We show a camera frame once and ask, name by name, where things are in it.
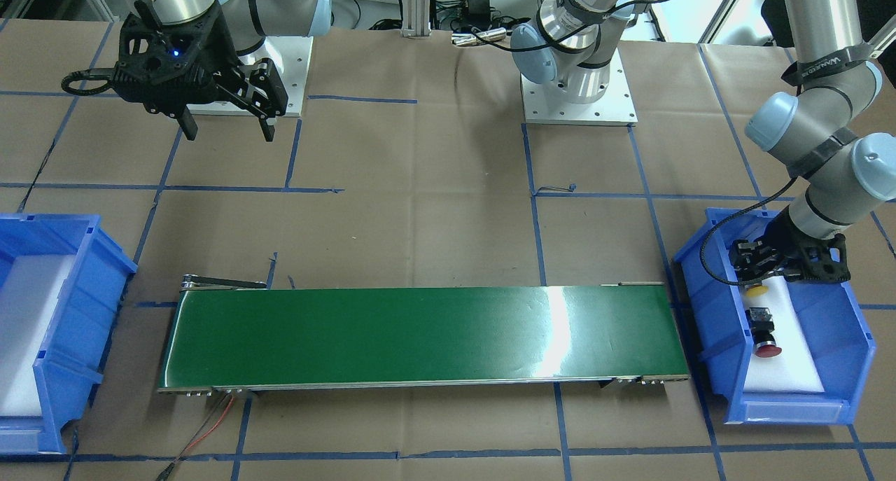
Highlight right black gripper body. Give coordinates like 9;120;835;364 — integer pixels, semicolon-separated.
112;0;238;115

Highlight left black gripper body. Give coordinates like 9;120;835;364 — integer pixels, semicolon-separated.
759;209;851;283

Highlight red push button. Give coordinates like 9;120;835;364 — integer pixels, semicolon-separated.
745;307;782;358

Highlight yellow push button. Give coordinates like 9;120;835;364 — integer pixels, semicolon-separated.
741;281;770;299

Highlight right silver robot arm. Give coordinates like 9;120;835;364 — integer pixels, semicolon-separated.
108;0;332;141

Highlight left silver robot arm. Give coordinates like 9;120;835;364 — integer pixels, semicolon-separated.
507;0;894;287

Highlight blue plastic bin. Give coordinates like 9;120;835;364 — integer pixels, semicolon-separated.
1;213;137;456
675;207;876;426

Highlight white foam pad bin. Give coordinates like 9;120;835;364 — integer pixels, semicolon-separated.
1;254;76;417
741;277;825;393

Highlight green conveyor belt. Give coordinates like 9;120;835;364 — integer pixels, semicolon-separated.
157;284;690;394

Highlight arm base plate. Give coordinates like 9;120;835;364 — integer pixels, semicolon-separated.
169;36;314;117
519;49;638;126

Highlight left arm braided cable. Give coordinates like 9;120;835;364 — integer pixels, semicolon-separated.
448;0;799;287

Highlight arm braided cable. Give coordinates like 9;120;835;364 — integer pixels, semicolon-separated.
61;71;120;97
448;0;799;287

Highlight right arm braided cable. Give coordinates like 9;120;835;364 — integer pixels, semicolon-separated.
61;71;120;97

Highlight aluminium profile post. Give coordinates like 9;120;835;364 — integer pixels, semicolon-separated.
399;0;435;38

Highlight red black conveyor wires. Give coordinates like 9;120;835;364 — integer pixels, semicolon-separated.
155;394;239;481

